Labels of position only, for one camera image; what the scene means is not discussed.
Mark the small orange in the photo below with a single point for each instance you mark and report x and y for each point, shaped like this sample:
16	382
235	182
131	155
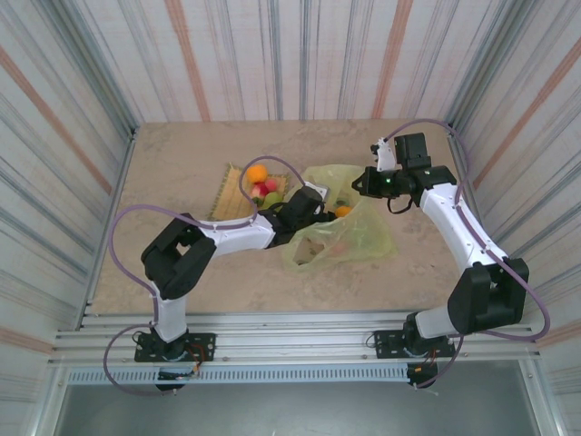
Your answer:
343	211

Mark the yellow-green printed plastic bag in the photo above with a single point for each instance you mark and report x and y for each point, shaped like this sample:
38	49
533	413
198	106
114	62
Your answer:
363	236

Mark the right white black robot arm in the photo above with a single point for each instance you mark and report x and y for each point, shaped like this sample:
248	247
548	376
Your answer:
458	227

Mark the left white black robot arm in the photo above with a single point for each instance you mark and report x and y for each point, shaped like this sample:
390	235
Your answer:
236	234

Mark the green pear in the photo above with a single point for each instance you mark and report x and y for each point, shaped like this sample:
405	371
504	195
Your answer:
273	198

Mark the pink peach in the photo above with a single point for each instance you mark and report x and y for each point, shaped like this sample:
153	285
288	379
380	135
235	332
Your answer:
271	184

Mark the red-pink fruit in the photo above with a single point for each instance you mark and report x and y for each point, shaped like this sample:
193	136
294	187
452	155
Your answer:
258	191

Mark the large orange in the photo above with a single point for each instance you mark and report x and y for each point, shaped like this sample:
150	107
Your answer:
257	173

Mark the woven bamboo mat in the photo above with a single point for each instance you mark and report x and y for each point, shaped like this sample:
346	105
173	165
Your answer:
227	195

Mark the black connector module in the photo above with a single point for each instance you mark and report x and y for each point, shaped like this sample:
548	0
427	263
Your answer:
170	386
422	374

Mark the aluminium rail frame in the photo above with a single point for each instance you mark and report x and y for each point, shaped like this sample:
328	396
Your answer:
290	336

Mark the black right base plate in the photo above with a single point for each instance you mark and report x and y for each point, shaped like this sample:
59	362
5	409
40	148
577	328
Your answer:
386	340

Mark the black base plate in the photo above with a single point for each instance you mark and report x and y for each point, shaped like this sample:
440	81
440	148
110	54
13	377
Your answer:
386	340
204	343

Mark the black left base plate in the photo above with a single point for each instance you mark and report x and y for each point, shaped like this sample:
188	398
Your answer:
204	343

